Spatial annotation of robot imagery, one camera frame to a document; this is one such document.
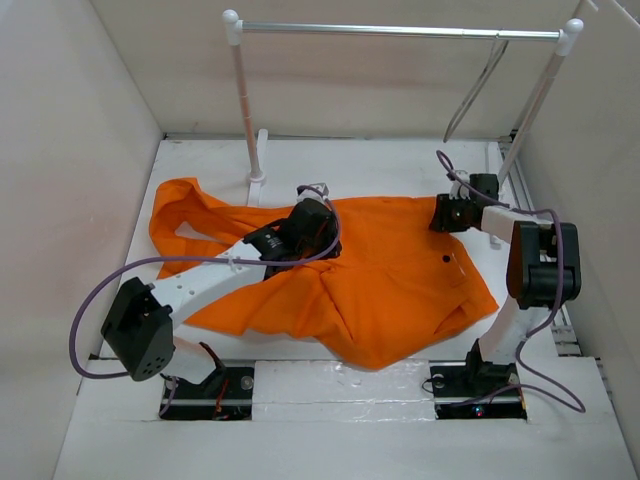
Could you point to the grey clothes hanger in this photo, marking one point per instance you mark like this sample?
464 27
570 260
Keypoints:
497 52

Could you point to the orange trousers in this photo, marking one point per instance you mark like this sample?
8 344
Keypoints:
396 288

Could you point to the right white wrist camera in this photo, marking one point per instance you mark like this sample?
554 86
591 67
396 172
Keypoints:
458 188

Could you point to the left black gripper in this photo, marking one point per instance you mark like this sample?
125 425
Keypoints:
328 232

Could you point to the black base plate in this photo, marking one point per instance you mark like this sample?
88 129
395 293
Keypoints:
465 400
232 400

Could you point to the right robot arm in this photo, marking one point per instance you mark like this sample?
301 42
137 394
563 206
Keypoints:
543 272

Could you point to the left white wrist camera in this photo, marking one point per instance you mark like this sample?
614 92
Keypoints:
315 191

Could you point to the white clothes rack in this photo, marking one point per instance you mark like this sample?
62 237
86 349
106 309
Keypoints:
564 40

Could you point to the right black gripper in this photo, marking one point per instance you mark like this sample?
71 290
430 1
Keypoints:
441 219

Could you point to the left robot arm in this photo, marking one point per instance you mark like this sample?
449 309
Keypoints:
140 325

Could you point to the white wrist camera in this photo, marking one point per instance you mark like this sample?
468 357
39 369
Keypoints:
458 188
315 191

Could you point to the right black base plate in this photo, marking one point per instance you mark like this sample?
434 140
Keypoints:
465 400

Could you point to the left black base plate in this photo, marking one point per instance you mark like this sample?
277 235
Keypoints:
232 400

